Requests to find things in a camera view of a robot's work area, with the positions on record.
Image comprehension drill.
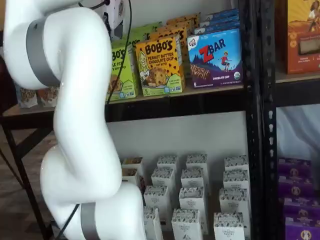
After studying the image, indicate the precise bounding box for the black metal shelf rack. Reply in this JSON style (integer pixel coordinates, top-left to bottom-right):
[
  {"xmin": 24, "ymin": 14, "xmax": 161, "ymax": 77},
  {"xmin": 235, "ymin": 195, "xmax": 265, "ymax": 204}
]
[
  {"xmin": 259, "ymin": 0, "xmax": 320, "ymax": 240},
  {"xmin": 0, "ymin": 0, "xmax": 263, "ymax": 240}
]

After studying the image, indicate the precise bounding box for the orange label granola bag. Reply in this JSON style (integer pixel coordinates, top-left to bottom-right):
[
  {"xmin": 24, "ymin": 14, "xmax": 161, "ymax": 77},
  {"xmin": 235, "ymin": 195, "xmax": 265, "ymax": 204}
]
[{"xmin": 18, "ymin": 87, "xmax": 39, "ymax": 109}]

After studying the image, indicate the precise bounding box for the green Bobo's apple pie box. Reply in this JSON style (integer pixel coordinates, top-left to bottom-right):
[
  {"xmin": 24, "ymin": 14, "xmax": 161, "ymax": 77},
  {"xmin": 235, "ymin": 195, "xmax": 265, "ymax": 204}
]
[
  {"xmin": 122, "ymin": 26, "xmax": 157, "ymax": 43},
  {"xmin": 124, "ymin": 36, "xmax": 141, "ymax": 52},
  {"xmin": 129, "ymin": 21, "xmax": 163, "ymax": 35},
  {"xmin": 106, "ymin": 42, "xmax": 139, "ymax": 99}
]

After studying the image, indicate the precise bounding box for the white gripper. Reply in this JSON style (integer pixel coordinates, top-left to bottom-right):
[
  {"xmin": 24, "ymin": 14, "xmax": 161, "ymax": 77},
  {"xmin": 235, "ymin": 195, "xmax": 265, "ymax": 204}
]
[{"xmin": 101, "ymin": 0, "xmax": 126, "ymax": 41}]

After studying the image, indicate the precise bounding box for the red label granola bag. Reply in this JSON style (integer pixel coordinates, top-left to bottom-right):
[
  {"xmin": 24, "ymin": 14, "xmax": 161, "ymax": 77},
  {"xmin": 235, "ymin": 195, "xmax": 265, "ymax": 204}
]
[{"xmin": 36, "ymin": 86, "xmax": 60, "ymax": 108}]

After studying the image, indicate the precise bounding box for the orange snack box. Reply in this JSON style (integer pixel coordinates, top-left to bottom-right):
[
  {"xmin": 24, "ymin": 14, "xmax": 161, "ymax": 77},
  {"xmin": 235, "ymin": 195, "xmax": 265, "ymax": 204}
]
[{"xmin": 276, "ymin": 0, "xmax": 320, "ymax": 75}]

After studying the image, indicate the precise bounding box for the purple snack box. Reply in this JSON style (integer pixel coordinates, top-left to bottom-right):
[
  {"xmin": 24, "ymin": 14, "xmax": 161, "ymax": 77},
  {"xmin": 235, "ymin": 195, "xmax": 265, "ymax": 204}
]
[
  {"xmin": 283, "ymin": 197, "xmax": 320, "ymax": 221},
  {"xmin": 278, "ymin": 174, "xmax": 315, "ymax": 199},
  {"xmin": 278, "ymin": 157, "xmax": 313, "ymax": 176},
  {"xmin": 284, "ymin": 217, "xmax": 320, "ymax": 240}
]

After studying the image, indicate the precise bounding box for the light wooden shelf board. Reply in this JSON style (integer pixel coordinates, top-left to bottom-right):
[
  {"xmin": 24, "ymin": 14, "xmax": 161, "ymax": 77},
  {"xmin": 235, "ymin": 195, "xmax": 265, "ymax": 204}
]
[
  {"xmin": 2, "ymin": 84, "xmax": 245, "ymax": 117},
  {"xmin": 274, "ymin": 71, "xmax": 320, "ymax": 84}
]

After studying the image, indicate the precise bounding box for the yellow label granola box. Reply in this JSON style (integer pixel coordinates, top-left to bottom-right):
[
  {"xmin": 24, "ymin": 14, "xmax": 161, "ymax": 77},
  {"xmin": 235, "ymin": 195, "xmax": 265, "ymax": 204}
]
[
  {"xmin": 121, "ymin": 167, "xmax": 146, "ymax": 187},
  {"xmin": 121, "ymin": 156, "xmax": 145, "ymax": 171}
]

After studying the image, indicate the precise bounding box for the white patterned carton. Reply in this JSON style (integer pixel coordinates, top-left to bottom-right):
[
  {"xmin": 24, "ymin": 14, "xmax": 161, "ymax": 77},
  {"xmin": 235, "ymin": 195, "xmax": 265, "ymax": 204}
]
[
  {"xmin": 171, "ymin": 208, "xmax": 204, "ymax": 240},
  {"xmin": 186, "ymin": 154, "xmax": 209, "ymax": 171},
  {"xmin": 224, "ymin": 155, "xmax": 250, "ymax": 174},
  {"xmin": 143, "ymin": 185, "xmax": 173, "ymax": 209},
  {"xmin": 178, "ymin": 186, "xmax": 209, "ymax": 211},
  {"xmin": 180, "ymin": 168, "xmax": 208, "ymax": 190},
  {"xmin": 213, "ymin": 212, "xmax": 248, "ymax": 240},
  {"xmin": 219, "ymin": 187, "xmax": 251, "ymax": 215},
  {"xmin": 151, "ymin": 167, "xmax": 178, "ymax": 189},
  {"xmin": 222, "ymin": 169, "xmax": 251, "ymax": 191},
  {"xmin": 142, "ymin": 206, "xmax": 164, "ymax": 240},
  {"xmin": 156, "ymin": 155, "xmax": 179, "ymax": 171}
]

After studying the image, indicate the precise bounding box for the grey shelf board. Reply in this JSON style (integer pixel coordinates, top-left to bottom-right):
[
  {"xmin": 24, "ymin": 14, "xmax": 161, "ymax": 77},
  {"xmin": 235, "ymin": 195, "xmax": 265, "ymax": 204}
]
[{"xmin": 119, "ymin": 154, "xmax": 251, "ymax": 240}]

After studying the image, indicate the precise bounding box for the yellow Bobo's peanut butter box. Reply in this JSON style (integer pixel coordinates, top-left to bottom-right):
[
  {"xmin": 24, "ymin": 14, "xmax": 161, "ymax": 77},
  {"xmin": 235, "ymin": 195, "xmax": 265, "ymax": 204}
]
[
  {"xmin": 157, "ymin": 20, "xmax": 195, "ymax": 35},
  {"xmin": 166, "ymin": 12, "xmax": 201, "ymax": 26},
  {"xmin": 149, "ymin": 29, "xmax": 188, "ymax": 65},
  {"xmin": 135, "ymin": 37, "xmax": 186, "ymax": 97}
]

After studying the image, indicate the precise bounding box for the white plastic sheet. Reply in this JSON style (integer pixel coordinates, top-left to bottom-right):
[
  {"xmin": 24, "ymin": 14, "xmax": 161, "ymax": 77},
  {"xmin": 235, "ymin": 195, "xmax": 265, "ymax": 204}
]
[{"xmin": 276, "ymin": 104, "xmax": 320, "ymax": 161}]

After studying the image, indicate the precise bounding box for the blue Zbar box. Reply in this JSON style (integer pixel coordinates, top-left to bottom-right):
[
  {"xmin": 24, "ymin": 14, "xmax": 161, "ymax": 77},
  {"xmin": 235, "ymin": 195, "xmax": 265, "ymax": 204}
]
[
  {"xmin": 204, "ymin": 8, "xmax": 240, "ymax": 22},
  {"xmin": 193, "ymin": 21, "xmax": 240, "ymax": 36},
  {"xmin": 187, "ymin": 28, "xmax": 244, "ymax": 89},
  {"xmin": 199, "ymin": 15, "xmax": 240, "ymax": 28}
]

